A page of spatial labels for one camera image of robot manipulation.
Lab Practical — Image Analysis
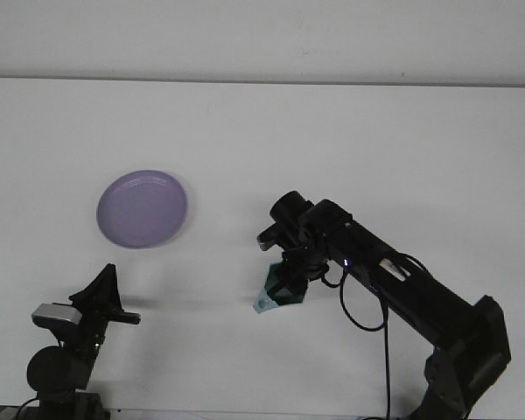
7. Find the pale blue hexagonal cup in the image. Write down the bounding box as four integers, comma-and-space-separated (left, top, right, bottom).
251, 261, 307, 314

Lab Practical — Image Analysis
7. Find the pale purple round plate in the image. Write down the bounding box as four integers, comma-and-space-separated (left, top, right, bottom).
96, 169, 189, 249

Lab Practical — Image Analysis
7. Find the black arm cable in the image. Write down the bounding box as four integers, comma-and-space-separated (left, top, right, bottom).
321, 251, 428, 420
15, 327, 65, 420

